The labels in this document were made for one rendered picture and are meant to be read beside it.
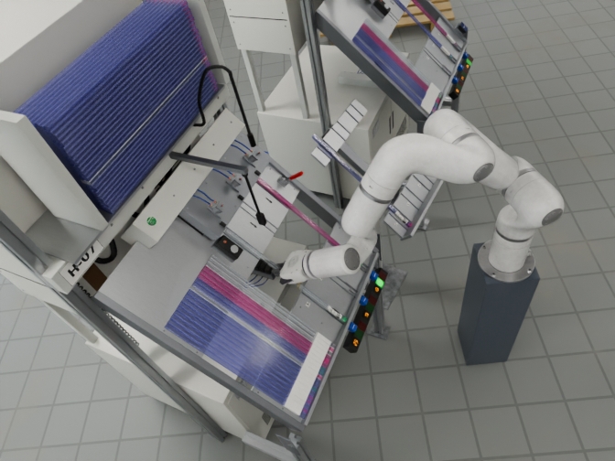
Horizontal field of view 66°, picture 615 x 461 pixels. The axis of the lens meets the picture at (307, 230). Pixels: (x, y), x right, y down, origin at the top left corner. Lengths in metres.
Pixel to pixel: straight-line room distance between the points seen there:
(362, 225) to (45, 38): 0.86
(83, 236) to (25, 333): 1.99
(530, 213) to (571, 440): 1.16
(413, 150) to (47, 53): 0.87
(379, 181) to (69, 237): 0.74
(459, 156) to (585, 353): 1.57
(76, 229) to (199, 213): 0.33
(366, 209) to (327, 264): 0.21
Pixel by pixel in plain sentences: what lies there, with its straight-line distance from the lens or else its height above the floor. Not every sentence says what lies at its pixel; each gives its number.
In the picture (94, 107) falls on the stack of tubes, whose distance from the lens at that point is 1.15.
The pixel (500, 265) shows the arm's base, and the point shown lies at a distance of 1.75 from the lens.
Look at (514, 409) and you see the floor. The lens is 2.33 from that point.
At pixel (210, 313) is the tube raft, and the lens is 1.39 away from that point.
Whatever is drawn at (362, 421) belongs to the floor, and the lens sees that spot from 2.26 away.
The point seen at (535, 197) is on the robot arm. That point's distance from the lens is 1.46.
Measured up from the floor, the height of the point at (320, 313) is 0.79.
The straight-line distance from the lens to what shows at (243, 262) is 1.47.
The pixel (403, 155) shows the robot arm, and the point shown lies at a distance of 1.10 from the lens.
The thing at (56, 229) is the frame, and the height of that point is 1.39.
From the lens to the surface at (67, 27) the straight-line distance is 1.35.
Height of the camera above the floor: 2.16
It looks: 50 degrees down
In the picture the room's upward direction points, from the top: 14 degrees counter-clockwise
